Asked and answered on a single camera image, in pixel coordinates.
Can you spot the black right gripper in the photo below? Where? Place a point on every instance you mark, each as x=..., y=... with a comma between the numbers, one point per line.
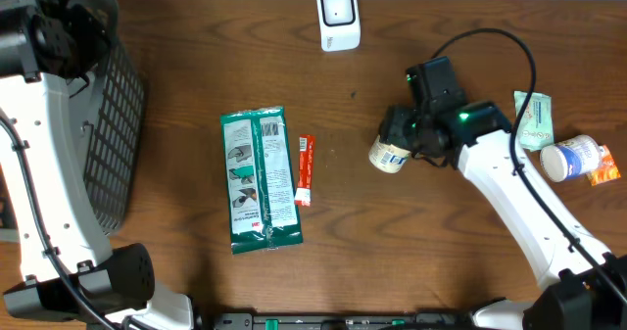
x=395, y=129

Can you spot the green lid jar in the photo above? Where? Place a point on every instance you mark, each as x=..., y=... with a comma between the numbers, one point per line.
x=387, y=157

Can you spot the green white wipes pack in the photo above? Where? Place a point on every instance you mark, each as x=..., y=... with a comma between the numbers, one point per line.
x=536, y=127

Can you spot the red snack package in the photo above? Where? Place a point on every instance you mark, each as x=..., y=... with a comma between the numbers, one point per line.
x=303, y=195

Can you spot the white round tub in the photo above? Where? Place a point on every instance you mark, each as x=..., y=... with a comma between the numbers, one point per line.
x=571, y=158

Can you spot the orange Kleenex tissue pack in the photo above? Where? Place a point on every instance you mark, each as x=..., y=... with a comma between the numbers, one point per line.
x=607, y=171

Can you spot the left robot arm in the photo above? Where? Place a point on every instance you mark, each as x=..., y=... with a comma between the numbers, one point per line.
x=70, y=271

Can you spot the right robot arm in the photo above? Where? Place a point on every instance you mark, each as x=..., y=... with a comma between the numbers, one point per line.
x=583, y=284

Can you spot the white barcode scanner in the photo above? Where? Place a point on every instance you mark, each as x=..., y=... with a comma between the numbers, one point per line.
x=339, y=24

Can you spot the grey plastic shopping basket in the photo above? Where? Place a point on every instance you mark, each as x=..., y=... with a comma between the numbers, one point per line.
x=77, y=43

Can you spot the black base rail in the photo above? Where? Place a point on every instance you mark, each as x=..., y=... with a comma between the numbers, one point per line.
x=424, y=320

